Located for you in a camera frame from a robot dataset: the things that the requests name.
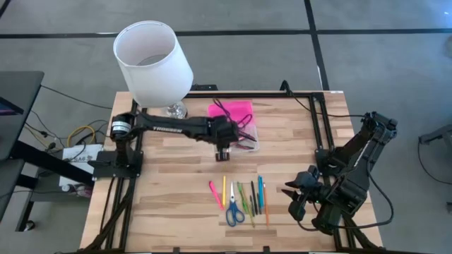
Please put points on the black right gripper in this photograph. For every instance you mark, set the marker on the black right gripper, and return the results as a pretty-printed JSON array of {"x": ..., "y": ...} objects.
[{"x": 319, "y": 192}]

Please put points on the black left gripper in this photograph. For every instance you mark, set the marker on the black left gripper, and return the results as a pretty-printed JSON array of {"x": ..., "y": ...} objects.
[{"x": 225, "y": 142}]

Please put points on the black pen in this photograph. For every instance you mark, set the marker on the black pen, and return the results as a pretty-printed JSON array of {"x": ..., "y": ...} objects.
[
  {"x": 253, "y": 194},
  {"x": 250, "y": 138}
]

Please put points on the pink plastic box lid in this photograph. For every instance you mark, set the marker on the pink plastic box lid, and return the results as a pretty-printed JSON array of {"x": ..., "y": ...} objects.
[{"x": 229, "y": 109}]

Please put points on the orange pencil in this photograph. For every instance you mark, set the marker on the orange pencil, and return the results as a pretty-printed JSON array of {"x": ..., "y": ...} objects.
[{"x": 266, "y": 208}]

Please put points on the teal blue pen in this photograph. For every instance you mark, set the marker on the teal blue pen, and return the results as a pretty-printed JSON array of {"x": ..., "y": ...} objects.
[{"x": 260, "y": 192}]

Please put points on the short dark pen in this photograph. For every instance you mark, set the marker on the short dark pen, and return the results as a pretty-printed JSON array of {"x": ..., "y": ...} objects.
[{"x": 258, "y": 209}]

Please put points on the yellow highlighter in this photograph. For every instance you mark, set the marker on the yellow highlighter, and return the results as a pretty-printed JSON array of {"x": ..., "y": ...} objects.
[{"x": 224, "y": 190}]

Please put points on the dark green pen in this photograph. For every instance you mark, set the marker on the dark green pen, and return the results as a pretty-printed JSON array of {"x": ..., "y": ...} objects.
[{"x": 251, "y": 205}]

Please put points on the pink highlighter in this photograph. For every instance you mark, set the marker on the pink highlighter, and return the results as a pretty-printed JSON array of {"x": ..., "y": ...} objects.
[{"x": 216, "y": 195}]

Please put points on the yellow pencil green band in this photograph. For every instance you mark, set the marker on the yellow pencil green band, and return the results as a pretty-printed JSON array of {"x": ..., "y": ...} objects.
[{"x": 251, "y": 218}]

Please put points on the light green pen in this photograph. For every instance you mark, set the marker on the light green pen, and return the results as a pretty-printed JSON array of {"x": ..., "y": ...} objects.
[{"x": 242, "y": 197}]

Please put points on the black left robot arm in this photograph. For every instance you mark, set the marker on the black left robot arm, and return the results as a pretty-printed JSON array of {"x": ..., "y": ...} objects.
[{"x": 166, "y": 126}]

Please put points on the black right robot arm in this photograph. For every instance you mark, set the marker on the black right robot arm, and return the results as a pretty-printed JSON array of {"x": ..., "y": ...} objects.
[{"x": 356, "y": 148}]

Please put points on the white floor box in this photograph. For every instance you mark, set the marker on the white floor box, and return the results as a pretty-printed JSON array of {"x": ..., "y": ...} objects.
[{"x": 83, "y": 155}]

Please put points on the black power strip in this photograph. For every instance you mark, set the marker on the black power strip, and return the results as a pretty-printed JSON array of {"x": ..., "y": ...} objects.
[{"x": 205, "y": 87}]

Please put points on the white shade silver table lamp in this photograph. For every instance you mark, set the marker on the white shade silver table lamp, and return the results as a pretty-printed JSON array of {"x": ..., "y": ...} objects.
[{"x": 152, "y": 77}]

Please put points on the grey stand leg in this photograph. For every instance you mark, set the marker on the grey stand leg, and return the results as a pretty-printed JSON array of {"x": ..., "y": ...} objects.
[{"x": 436, "y": 135}]

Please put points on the black desk base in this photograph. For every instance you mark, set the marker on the black desk base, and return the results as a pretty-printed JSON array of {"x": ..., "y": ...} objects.
[{"x": 42, "y": 158}]

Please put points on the black desk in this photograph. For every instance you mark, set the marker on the black desk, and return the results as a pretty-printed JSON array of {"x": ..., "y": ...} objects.
[{"x": 17, "y": 106}]

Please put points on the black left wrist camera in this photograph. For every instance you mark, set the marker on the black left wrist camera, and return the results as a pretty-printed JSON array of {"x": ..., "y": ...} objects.
[{"x": 222, "y": 155}]

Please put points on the black aluminium rig frame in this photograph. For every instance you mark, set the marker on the black aluminium rig frame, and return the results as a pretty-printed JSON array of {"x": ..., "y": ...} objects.
[{"x": 319, "y": 106}]

